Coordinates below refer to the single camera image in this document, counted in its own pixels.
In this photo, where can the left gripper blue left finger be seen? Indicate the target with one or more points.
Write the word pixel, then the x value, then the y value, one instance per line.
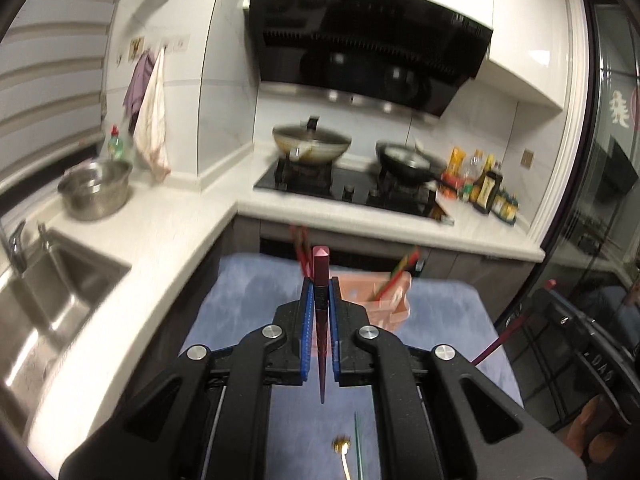
pixel 307 300

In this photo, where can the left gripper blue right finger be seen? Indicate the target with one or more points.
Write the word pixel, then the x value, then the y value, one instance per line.
pixel 334 300

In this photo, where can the bright red chopstick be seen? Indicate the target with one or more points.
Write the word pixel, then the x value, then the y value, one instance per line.
pixel 299 235

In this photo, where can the pink plastic utensil basket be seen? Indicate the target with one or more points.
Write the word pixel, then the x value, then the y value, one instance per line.
pixel 389 312

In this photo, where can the built-in black oven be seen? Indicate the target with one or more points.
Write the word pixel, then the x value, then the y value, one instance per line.
pixel 339 258

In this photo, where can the blue-grey fleece mat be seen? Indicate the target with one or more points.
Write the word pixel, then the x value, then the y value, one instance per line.
pixel 301 430

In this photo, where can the green chopstick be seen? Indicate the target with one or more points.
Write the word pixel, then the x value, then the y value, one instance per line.
pixel 404 265

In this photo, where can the black gas stove top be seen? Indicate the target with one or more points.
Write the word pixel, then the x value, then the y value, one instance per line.
pixel 375 188

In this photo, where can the steel wok with lid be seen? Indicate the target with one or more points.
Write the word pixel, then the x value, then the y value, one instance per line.
pixel 309 144

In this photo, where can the black frying pan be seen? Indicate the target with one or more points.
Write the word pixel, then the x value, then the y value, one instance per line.
pixel 409 166

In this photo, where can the red snack packet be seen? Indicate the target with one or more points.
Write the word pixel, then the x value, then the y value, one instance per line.
pixel 450 182

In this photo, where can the gold flower spoon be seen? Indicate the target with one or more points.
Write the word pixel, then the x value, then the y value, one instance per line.
pixel 341 445

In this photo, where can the yellow seasoning packet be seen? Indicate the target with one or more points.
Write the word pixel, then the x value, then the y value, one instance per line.
pixel 456 160

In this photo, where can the clear plastic oil bottle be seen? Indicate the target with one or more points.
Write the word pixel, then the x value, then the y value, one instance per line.
pixel 470 172

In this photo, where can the dark soy sauce bottle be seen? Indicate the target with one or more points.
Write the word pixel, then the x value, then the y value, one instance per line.
pixel 489 187

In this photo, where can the green seasoning jar rack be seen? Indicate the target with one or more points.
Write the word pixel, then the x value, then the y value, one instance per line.
pixel 506 207

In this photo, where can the white hanging dish towel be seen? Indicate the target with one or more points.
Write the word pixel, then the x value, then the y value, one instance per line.
pixel 150 131

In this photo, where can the stainless steel mixing bowl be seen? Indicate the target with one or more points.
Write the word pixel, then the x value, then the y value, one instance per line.
pixel 96 189

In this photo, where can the green dish soap bottle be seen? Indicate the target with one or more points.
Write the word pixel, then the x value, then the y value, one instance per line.
pixel 118 145

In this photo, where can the black range hood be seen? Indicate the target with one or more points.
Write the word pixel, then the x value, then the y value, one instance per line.
pixel 409 54

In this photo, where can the purple hanging cloth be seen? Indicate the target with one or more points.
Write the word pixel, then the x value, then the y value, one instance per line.
pixel 136 90

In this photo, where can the stainless steel sink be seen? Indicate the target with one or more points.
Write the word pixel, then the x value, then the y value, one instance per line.
pixel 42 312

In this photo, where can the chrome sink faucet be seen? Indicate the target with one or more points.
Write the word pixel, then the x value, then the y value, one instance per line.
pixel 15 250

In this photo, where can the beige wall outlet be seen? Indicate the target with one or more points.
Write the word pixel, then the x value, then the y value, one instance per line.
pixel 527 159

